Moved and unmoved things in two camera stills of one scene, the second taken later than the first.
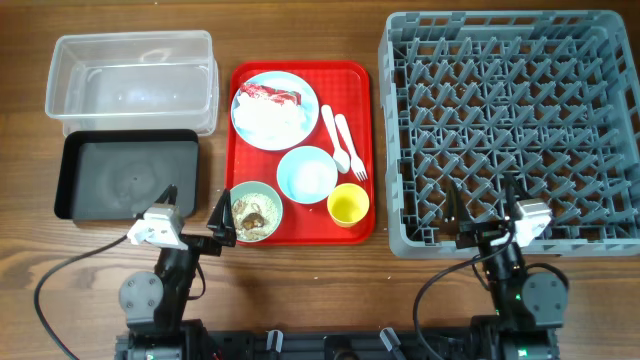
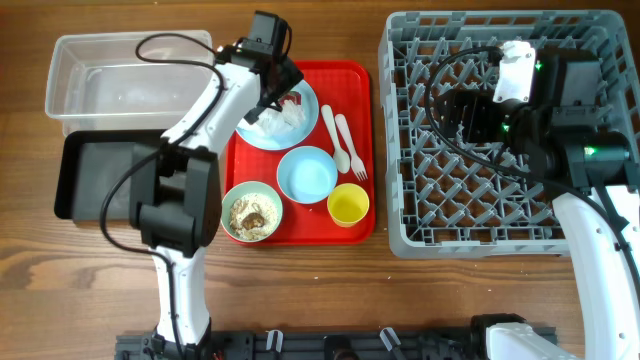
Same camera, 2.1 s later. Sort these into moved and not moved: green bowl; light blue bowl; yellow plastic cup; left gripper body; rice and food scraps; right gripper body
Moved: left gripper body; right gripper body
Not moved: light blue bowl; yellow plastic cup; green bowl; rice and food scraps
